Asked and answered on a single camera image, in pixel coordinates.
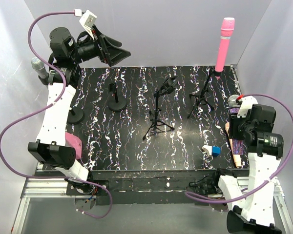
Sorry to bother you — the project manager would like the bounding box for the silver grey microphone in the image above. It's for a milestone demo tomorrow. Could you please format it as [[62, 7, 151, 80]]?
[[31, 57, 49, 85]]

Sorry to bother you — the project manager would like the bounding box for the pink tall microphone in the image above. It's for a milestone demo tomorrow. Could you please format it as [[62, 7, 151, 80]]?
[[215, 17, 235, 78]]

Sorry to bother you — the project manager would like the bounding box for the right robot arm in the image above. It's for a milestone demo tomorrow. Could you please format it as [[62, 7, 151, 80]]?
[[211, 104, 284, 234]]

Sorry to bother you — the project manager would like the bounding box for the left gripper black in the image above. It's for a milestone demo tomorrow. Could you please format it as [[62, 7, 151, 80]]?
[[71, 25, 131, 66]]

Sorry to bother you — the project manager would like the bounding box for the pink plastic block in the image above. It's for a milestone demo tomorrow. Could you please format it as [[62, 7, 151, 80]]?
[[65, 132, 82, 160]]

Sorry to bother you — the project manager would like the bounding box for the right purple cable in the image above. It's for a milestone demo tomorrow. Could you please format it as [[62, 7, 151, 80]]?
[[185, 94, 293, 203]]

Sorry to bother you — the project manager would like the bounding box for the white and blue block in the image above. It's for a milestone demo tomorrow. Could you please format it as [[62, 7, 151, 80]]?
[[202, 145, 221, 156]]

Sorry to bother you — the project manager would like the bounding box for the black tripod stand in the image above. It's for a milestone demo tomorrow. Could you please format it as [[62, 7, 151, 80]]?
[[142, 76, 178, 140], [187, 68, 220, 118]]

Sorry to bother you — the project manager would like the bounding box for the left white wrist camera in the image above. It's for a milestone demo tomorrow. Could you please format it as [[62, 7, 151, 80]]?
[[74, 9, 97, 33]]

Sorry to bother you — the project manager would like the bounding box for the beige peach microphone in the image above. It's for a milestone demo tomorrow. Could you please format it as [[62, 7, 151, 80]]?
[[225, 122, 242, 168]]

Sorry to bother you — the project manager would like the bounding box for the black round-base desk stand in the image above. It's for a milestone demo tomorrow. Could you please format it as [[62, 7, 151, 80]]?
[[108, 83, 127, 112]]

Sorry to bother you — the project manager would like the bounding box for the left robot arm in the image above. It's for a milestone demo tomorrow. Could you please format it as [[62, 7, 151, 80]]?
[[28, 26, 131, 195]]

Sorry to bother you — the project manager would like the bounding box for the purple glitter microphone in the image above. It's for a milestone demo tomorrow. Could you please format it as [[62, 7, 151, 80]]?
[[228, 95, 245, 156]]

